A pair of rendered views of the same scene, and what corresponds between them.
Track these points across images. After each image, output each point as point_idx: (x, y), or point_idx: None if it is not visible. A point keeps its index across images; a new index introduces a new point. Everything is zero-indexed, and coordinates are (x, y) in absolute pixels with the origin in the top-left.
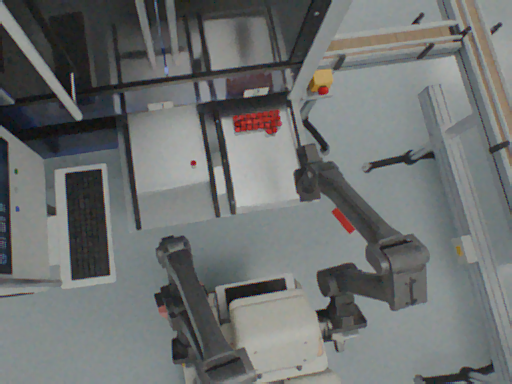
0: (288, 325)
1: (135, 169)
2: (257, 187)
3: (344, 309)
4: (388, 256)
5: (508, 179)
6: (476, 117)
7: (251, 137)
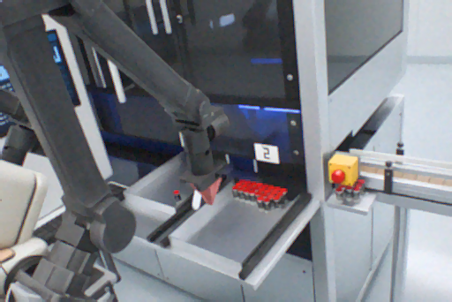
0: None
1: (139, 184)
2: (207, 239)
3: (56, 246)
4: None
5: None
6: None
7: (245, 206)
